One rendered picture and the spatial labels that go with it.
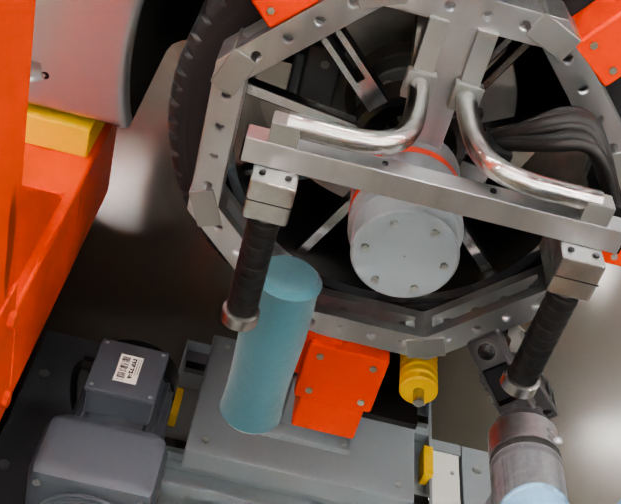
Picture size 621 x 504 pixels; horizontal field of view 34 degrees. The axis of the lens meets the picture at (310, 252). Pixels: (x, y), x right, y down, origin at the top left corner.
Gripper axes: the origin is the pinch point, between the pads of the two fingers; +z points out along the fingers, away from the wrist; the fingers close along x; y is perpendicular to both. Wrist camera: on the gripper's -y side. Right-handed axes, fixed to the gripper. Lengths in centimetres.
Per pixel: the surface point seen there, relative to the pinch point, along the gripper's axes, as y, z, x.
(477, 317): -7.0, -5.2, -1.3
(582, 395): 78, 64, -12
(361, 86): -41.4, 5.2, -0.7
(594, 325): 83, 93, -7
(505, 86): -25.2, 19.9, 13.4
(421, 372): 0.0, -3.4, -13.8
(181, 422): 4, 13, -65
